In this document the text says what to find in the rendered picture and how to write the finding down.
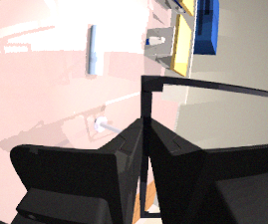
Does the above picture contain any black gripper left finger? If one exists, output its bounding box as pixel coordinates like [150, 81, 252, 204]
[9, 118, 142, 224]

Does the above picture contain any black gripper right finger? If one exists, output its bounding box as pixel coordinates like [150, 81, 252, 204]
[149, 118, 268, 224]

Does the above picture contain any long cream flat panel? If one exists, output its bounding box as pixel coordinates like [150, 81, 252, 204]
[160, 0, 197, 104]

